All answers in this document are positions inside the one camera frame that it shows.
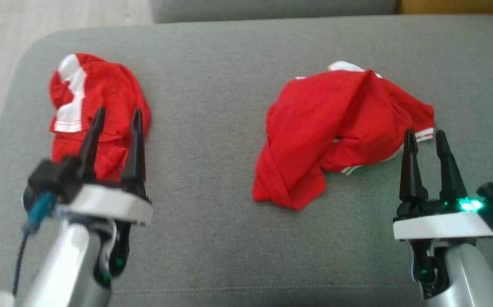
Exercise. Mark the red white-striped shorts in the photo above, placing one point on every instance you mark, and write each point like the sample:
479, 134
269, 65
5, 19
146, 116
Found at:
110, 94

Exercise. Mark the large grey sofa seat cushion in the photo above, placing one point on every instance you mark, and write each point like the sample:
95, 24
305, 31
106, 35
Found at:
212, 128

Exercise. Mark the yellow sofa back cushion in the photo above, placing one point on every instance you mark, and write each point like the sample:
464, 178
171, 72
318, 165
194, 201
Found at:
459, 5

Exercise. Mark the red number 23 jersey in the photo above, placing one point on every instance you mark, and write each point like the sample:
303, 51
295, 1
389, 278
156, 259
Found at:
314, 128

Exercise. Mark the small grey sofa seat cushion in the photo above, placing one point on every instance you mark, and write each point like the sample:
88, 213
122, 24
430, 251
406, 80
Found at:
272, 8

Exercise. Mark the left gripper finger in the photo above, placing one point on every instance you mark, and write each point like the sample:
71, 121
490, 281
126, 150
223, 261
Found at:
89, 149
135, 157

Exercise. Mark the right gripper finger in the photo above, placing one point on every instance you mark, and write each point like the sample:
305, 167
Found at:
450, 179
412, 175

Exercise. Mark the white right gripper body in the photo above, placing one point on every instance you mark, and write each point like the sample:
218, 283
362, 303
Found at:
442, 226

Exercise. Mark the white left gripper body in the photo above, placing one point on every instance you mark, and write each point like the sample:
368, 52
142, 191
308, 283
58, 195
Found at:
110, 202

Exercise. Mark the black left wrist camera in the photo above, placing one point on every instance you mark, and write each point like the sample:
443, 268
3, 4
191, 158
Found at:
48, 183

